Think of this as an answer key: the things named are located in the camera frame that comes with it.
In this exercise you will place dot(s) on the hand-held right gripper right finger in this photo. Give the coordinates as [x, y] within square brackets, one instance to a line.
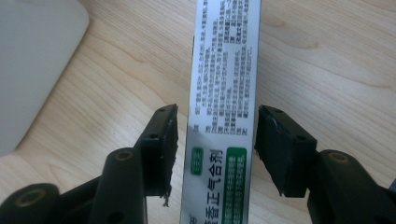
[285, 155]

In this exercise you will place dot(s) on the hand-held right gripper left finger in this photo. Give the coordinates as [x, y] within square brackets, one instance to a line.
[158, 155]

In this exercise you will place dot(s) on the green and white medicine box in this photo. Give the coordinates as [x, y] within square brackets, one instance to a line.
[222, 93]

